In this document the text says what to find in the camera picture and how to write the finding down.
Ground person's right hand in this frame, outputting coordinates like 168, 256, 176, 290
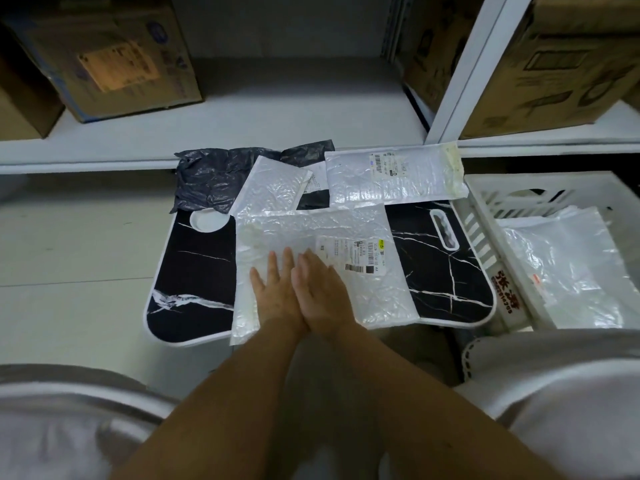
291, 248, 359, 338

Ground person's left hand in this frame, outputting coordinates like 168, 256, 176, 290
249, 247, 309, 335

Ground white mailer yellow sticker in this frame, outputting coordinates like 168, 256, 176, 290
229, 203, 420, 347

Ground small white bubble mailer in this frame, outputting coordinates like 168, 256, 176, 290
229, 155, 313, 218

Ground dark grey bag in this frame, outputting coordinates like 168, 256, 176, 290
169, 139, 336, 215

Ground narrow white mailer taped end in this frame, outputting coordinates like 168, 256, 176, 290
325, 143, 470, 207

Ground white plastic basket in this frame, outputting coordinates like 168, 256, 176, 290
452, 170, 640, 335

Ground white metal shelf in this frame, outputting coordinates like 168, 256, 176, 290
0, 0, 640, 175

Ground person's right forearm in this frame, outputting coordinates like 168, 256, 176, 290
329, 324, 566, 480

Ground person's left forearm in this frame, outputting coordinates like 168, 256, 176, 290
109, 322, 306, 480

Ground person's white shorts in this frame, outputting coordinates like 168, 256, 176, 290
0, 328, 640, 480

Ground black marble lap table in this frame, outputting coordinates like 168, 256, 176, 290
145, 199, 497, 348

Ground cardboard box with orange label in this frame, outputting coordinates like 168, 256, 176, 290
2, 0, 203, 123

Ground cardboard box with black print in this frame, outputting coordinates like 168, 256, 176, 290
395, 0, 640, 141

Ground plain brown cardboard box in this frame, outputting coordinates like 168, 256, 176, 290
0, 54, 66, 141

